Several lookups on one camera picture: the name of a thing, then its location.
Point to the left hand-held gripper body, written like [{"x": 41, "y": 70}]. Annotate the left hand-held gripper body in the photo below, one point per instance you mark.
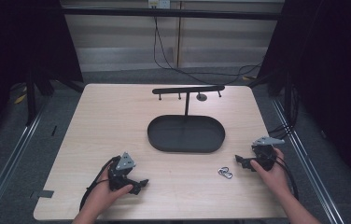
[{"x": 123, "y": 165}]

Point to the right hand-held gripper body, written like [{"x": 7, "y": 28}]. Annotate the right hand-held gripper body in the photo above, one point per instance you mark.
[{"x": 265, "y": 152}]

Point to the silver carabiner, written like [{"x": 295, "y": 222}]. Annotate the silver carabiner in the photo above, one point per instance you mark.
[
  {"x": 228, "y": 174},
  {"x": 222, "y": 170}
]

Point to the black hanger stand with tray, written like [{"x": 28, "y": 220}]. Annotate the black hanger stand with tray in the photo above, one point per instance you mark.
[{"x": 186, "y": 134}]

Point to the person's right hand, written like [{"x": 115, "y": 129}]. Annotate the person's right hand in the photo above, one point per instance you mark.
[{"x": 271, "y": 177}]

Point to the person's left hand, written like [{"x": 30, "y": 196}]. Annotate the person's left hand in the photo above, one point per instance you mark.
[{"x": 105, "y": 194}]

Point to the grey tape patch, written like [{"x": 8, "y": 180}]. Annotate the grey tape patch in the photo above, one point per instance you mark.
[{"x": 42, "y": 194}]

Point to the black curtain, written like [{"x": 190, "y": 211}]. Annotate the black curtain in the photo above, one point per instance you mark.
[
  {"x": 329, "y": 77},
  {"x": 15, "y": 56}
]

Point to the metal floor rail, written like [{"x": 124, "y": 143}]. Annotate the metal floor rail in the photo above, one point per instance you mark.
[
  {"x": 312, "y": 174},
  {"x": 7, "y": 168}
]

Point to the black horizontal frame bar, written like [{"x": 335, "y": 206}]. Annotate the black horizontal frame bar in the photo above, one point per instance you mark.
[{"x": 170, "y": 13}]

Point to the white wall socket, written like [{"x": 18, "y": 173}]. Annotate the white wall socket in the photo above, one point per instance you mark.
[{"x": 159, "y": 3}]

